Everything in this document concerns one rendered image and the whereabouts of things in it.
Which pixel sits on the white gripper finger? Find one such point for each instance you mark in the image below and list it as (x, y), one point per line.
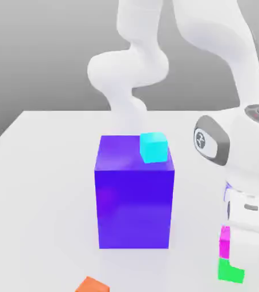
(245, 248)

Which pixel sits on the small cyan cube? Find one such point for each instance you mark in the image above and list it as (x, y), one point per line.
(154, 148)

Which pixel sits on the small green cube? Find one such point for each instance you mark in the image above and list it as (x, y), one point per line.
(228, 273)

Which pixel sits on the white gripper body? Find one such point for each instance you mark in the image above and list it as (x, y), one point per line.
(241, 216)

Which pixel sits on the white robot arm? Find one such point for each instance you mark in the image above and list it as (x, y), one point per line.
(214, 38)

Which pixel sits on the large purple box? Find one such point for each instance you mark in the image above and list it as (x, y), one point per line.
(134, 205)

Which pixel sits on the small orange cube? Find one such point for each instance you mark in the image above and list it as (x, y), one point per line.
(93, 285)

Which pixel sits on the small magenta cube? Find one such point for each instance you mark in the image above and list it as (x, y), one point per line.
(224, 244)

